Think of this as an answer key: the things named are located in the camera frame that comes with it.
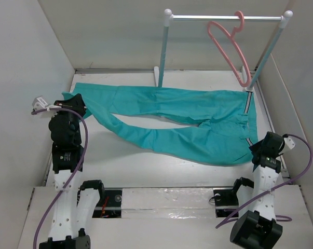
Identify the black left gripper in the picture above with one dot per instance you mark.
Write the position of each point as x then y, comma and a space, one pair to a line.
75, 102

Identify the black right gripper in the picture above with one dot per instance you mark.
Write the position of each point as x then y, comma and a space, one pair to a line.
254, 148

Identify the teal trousers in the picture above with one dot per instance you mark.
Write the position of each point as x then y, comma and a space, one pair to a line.
218, 127

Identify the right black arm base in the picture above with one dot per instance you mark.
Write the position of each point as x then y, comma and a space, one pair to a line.
225, 201

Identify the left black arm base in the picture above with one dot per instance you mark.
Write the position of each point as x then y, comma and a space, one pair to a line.
110, 206

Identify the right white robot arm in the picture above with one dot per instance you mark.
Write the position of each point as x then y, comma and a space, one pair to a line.
257, 226

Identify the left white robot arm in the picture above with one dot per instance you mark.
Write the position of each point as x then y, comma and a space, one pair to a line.
64, 223

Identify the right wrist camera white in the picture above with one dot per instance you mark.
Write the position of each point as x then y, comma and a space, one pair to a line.
288, 144

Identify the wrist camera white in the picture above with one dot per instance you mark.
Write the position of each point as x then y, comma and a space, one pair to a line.
40, 105
288, 144

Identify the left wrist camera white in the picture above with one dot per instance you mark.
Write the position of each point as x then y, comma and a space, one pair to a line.
40, 105

